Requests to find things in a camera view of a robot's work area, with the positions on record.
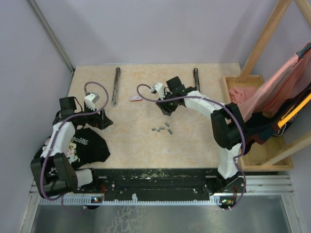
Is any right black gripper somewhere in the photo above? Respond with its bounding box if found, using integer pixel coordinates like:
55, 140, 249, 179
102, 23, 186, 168
156, 90, 179, 116

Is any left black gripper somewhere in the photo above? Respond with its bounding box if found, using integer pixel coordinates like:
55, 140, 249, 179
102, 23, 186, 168
74, 101, 113, 130

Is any black silver stapler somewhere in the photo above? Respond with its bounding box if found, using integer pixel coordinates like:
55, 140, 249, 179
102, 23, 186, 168
193, 67, 201, 92
111, 67, 121, 107

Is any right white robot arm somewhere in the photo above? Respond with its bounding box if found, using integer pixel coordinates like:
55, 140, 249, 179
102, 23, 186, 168
151, 77, 246, 192

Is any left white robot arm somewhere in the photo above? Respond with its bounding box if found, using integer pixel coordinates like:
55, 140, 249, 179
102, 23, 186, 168
30, 93, 113, 199

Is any black floral t-shirt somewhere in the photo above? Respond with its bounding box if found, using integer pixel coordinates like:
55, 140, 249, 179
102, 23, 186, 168
33, 127, 111, 170

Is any red staple box sleeve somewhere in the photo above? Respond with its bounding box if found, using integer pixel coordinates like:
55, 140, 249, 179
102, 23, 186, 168
130, 95, 142, 102

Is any dark navy garment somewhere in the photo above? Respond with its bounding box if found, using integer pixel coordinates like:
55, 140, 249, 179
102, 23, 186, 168
244, 88, 311, 154

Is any wooden tray box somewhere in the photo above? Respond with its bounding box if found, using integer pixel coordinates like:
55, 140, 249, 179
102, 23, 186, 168
221, 75, 293, 172

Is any pink cloth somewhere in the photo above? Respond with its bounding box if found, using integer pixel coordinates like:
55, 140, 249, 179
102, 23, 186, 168
229, 43, 311, 121

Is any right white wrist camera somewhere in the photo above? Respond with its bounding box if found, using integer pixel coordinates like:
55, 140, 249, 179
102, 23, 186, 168
151, 83, 165, 100

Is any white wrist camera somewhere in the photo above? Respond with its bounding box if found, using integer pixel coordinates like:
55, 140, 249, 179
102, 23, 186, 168
151, 83, 165, 100
84, 92, 100, 111

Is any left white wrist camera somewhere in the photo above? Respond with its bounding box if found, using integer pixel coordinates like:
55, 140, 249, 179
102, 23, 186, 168
84, 92, 100, 111

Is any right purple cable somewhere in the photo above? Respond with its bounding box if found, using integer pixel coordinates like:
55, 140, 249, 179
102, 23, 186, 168
136, 83, 247, 211

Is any purple cable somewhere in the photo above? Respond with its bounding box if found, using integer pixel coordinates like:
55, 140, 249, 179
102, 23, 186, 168
40, 82, 109, 214
136, 83, 247, 211

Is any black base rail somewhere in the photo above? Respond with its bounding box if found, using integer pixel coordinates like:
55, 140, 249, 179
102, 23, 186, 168
78, 168, 244, 201

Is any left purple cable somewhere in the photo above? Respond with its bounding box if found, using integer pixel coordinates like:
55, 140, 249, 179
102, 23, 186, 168
40, 82, 109, 214

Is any wooden rack frame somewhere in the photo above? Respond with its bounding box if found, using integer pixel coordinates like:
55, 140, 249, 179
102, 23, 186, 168
238, 0, 311, 165

